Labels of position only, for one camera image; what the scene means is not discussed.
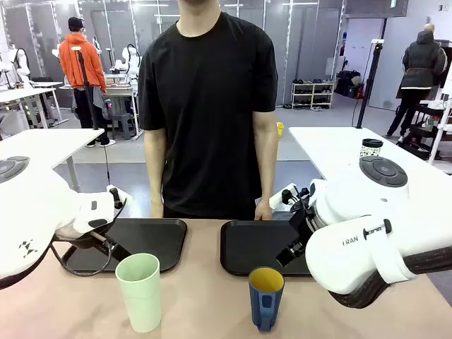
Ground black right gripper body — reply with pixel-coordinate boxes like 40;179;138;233
275;201;316;268

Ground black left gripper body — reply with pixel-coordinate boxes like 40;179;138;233
76;229;131;262

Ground pale green plastic cup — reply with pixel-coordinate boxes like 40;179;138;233
115;253;162;334

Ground blue mug yellow inside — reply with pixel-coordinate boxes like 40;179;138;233
248;267;285;333

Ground person's right forearm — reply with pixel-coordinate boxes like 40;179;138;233
143;129;167;211

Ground person's left forearm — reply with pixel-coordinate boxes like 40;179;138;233
252;111;280;209

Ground person's left hand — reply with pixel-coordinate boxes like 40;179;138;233
254;201;273;222

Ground black plastic tray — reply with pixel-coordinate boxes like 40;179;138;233
220;220;315;277
60;218;188;275

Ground spotted cup with black lid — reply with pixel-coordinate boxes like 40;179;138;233
360;138;384;160

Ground grey step stool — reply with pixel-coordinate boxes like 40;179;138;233
112;112;138;141

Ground white shoe rack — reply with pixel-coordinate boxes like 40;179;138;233
291;79;335;109

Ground black bags pile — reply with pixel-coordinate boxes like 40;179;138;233
335;70;364;100

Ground person in black t-shirt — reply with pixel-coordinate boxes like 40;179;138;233
137;0;280;220

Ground person with black cap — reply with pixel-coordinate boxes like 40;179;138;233
58;16;117;148

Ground white background desk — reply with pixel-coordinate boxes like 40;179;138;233
0;81;70;130

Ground orange hoodie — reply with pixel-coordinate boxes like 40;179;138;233
58;33;107;95

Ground person in dark puffer jacket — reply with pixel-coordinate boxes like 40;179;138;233
386;23;448;138

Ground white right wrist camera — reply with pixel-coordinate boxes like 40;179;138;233
269;182;298;210

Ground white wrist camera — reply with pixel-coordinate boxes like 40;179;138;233
269;182;298;210
105;184;133;210

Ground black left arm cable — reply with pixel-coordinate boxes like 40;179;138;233
50;231;123;277

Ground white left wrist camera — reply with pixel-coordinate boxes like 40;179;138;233
105;184;133;210

